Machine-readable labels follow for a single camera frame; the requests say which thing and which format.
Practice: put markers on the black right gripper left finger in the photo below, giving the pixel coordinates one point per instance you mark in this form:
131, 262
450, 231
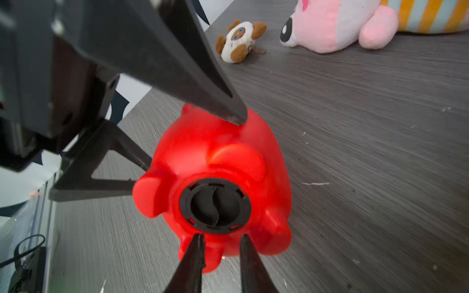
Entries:
188, 275

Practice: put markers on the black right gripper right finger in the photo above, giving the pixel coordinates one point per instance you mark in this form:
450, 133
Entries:
254, 276

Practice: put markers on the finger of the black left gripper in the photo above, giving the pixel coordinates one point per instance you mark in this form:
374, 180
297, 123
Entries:
99, 164
160, 43

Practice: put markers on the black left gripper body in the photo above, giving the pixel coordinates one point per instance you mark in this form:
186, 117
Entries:
52, 97

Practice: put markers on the black red bank plug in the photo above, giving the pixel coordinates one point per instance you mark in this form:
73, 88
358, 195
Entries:
215, 206

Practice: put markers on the red piggy bank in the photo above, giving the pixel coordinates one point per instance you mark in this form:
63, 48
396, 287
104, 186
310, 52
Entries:
199, 145

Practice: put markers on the brown white small plush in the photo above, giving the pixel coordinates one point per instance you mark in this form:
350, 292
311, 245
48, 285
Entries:
240, 41

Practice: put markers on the pink striped plush toy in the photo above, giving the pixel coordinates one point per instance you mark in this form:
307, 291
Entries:
329, 26

